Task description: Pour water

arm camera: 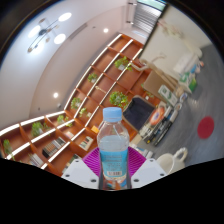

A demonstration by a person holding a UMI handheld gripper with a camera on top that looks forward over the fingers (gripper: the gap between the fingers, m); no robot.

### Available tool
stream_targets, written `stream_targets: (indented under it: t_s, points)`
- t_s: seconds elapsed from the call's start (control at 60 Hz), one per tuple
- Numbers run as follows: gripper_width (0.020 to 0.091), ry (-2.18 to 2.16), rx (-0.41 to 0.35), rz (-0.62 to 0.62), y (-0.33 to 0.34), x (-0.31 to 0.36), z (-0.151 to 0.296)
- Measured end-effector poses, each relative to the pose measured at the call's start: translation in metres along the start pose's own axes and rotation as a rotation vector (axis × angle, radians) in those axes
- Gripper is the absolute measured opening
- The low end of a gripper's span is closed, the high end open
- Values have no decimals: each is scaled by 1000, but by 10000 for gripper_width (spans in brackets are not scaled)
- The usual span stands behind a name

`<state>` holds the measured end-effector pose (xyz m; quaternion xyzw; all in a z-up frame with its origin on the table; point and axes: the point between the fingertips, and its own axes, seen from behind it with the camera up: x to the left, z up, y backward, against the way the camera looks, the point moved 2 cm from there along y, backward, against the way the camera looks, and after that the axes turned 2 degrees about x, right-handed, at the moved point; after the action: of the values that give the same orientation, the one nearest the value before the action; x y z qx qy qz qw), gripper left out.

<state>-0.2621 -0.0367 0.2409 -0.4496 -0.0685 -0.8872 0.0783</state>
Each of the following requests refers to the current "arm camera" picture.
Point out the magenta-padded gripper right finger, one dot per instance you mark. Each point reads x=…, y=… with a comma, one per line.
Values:
x=149, y=171

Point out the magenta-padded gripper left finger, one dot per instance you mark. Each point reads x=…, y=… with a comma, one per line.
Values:
x=77, y=171

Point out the clear water bottle blue label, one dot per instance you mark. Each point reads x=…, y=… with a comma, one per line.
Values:
x=113, y=160

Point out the cream ceramic mug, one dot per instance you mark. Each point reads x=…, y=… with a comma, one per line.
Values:
x=168, y=163

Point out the stack of dark books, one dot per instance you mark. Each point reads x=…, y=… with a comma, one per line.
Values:
x=160, y=125

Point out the chair with dark jacket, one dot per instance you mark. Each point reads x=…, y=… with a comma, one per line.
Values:
x=138, y=113

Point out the flat round red coaster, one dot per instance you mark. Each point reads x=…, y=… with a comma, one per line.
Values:
x=205, y=127

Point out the tall green white carton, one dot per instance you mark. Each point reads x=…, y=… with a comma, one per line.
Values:
x=167, y=95

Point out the recessed round ceiling light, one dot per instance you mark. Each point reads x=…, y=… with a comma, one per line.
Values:
x=105, y=30
x=55, y=95

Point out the tan chair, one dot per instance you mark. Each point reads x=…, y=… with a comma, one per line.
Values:
x=156, y=83

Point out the green white box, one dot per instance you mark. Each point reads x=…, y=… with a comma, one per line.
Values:
x=187, y=82

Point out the wooden shelf unit with books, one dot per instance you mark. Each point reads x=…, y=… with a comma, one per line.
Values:
x=100, y=76

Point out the wooden artist mannequin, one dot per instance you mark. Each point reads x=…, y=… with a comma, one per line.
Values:
x=153, y=61

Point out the ceiling air vent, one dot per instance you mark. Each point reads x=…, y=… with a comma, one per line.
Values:
x=78, y=31

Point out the branched ceiling lamp round lights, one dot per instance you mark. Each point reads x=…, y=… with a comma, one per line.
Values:
x=45, y=33

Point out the grey window curtain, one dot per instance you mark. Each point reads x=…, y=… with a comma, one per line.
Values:
x=146, y=18

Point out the window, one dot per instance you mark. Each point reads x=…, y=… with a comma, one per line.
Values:
x=153, y=4

